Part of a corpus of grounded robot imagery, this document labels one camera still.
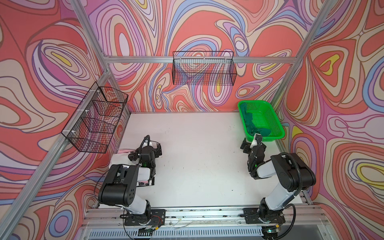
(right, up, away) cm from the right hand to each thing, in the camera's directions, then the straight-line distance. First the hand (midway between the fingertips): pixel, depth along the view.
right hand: (253, 142), depth 95 cm
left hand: (-65, -1, -1) cm, 65 cm away
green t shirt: (+2, +8, +8) cm, 11 cm away
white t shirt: (-83, -5, -3) cm, 83 cm away
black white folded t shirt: (-66, -22, -13) cm, 71 cm away
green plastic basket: (+14, +17, +22) cm, 31 cm away
